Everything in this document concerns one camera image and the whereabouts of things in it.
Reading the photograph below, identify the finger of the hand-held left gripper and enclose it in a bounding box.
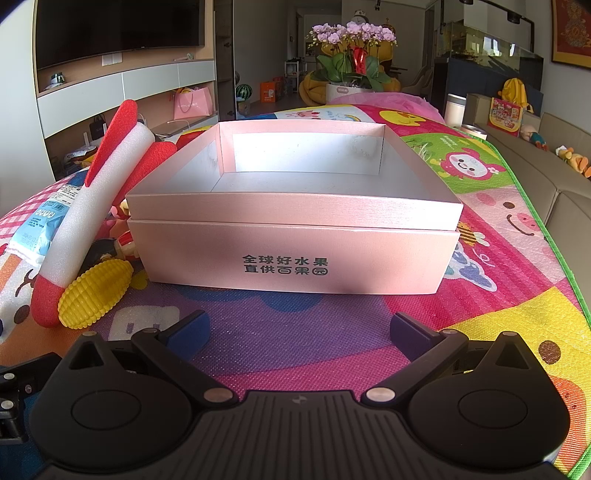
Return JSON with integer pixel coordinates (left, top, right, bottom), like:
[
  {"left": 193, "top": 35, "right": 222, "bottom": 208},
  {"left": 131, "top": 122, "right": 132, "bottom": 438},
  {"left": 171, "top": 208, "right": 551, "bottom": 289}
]
[{"left": 0, "top": 353, "right": 63, "bottom": 445}]

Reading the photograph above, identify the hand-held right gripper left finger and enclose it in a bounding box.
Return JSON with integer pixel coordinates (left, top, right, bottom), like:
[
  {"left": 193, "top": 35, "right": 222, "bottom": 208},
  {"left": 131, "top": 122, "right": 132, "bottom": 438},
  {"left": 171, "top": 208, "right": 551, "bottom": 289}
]
[{"left": 68, "top": 310, "right": 234, "bottom": 405}]

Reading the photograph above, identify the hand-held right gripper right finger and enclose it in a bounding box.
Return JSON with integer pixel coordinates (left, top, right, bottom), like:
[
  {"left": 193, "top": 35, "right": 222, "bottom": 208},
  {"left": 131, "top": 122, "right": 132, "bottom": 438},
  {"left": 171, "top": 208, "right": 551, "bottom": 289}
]
[{"left": 361, "top": 311, "right": 533, "bottom": 405}]

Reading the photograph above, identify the pink cardboard box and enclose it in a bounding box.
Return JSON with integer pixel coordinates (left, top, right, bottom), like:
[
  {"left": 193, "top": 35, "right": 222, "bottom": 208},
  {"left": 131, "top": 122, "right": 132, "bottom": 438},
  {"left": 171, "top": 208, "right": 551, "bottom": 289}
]
[{"left": 124, "top": 121, "right": 464, "bottom": 296}]

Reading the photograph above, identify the blue wet wipe packet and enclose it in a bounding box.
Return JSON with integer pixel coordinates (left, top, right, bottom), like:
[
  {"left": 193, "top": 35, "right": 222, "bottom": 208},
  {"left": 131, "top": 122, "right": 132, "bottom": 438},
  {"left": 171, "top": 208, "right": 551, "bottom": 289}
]
[{"left": 7, "top": 185, "right": 77, "bottom": 268}]

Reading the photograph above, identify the yellow toy corn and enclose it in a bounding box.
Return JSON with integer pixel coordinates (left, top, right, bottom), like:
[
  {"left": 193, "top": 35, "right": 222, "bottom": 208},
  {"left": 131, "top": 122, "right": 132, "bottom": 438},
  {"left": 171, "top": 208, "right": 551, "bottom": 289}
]
[{"left": 58, "top": 259, "right": 134, "bottom": 329}]

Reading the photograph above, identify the colourful cartoon play mat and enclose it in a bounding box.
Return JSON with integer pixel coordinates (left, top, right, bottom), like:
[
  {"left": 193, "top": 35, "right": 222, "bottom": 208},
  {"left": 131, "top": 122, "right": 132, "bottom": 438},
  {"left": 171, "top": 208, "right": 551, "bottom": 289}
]
[{"left": 0, "top": 104, "right": 591, "bottom": 480}]

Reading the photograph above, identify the small toy figure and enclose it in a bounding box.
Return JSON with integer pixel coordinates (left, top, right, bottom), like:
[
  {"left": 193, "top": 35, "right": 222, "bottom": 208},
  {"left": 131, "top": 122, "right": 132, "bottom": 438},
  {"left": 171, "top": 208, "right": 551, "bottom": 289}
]
[{"left": 90, "top": 196, "right": 141, "bottom": 278}]

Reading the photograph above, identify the white red foam rocket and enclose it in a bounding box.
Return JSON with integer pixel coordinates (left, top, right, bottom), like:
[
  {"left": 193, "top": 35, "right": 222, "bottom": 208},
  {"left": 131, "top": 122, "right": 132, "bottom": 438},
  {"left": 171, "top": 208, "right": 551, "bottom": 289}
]
[{"left": 31, "top": 99, "right": 178, "bottom": 328}]

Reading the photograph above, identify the beige sofa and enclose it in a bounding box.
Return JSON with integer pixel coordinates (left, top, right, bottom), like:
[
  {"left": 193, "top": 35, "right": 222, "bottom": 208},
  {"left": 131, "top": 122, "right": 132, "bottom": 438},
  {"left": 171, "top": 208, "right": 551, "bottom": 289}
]
[{"left": 466, "top": 92, "right": 591, "bottom": 232}]

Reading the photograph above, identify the white cylinder appliance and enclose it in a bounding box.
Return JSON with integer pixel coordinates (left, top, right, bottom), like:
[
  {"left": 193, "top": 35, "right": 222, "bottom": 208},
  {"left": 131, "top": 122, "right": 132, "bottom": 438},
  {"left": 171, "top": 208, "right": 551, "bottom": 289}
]
[{"left": 445, "top": 93, "right": 468, "bottom": 127}]

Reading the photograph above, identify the pink gift bag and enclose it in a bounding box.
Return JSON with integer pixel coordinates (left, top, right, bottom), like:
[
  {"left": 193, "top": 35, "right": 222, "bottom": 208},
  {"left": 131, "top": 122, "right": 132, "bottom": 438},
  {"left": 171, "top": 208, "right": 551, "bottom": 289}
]
[{"left": 173, "top": 87, "right": 214, "bottom": 118}]

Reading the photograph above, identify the small plush toy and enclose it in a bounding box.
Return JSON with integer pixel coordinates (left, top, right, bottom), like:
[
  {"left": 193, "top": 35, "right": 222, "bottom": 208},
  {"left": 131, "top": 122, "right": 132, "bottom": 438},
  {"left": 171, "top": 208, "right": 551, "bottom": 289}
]
[{"left": 522, "top": 124, "right": 550, "bottom": 151}]

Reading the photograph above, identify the pink blanket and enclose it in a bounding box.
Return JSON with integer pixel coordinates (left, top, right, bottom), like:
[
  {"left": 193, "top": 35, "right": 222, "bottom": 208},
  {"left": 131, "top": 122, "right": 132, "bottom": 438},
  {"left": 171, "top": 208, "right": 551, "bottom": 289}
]
[{"left": 330, "top": 91, "right": 439, "bottom": 114}]

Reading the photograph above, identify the red printed bag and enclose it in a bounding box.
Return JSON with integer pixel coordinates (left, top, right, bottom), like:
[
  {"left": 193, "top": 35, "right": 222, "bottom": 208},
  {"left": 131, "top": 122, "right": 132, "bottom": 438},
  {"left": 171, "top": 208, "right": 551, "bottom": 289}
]
[{"left": 488, "top": 97, "right": 525, "bottom": 134}]

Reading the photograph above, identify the orange plush toy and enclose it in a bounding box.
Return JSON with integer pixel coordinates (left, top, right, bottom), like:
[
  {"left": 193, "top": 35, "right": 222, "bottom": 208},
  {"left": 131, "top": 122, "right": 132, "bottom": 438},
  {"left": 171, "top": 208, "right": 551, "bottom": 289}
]
[{"left": 556, "top": 147, "right": 591, "bottom": 176}]

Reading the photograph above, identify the white wooden television cabinet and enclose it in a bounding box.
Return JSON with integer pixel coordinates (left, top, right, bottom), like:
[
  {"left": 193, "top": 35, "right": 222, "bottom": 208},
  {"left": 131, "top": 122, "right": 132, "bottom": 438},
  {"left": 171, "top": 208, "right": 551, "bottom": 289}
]
[{"left": 36, "top": 46, "right": 218, "bottom": 181}]

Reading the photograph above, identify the yellow backpack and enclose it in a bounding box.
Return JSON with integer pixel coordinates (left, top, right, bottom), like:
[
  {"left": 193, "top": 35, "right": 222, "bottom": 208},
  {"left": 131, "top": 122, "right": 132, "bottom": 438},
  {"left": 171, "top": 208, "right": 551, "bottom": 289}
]
[{"left": 501, "top": 78, "right": 534, "bottom": 114}]

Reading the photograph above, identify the pink orchid potted plant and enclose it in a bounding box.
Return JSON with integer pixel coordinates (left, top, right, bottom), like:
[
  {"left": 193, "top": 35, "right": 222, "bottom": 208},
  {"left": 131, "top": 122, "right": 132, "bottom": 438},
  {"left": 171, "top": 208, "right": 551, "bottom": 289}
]
[{"left": 307, "top": 21, "right": 398, "bottom": 100}]

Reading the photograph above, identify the glass fish tank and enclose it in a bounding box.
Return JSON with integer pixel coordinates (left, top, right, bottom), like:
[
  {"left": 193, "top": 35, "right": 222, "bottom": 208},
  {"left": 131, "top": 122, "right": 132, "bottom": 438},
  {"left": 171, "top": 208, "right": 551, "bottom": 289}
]
[{"left": 434, "top": 18, "right": 546, "bottom": 121}]

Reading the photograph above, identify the black television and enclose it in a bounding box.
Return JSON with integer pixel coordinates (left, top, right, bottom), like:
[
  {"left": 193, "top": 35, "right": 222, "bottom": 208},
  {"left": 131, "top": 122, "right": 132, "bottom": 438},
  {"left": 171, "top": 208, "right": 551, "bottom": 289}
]
[{"left": 34, "top": 0, "right": 206, "bottom": 70}]

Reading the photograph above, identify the red framed wall picture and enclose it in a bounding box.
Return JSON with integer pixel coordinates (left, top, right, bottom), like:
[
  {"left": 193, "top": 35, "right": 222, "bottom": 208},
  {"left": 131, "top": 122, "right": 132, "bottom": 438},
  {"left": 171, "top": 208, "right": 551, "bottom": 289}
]
[{"left": 551, "top": 0, "right": 591, "bottom": 70}]

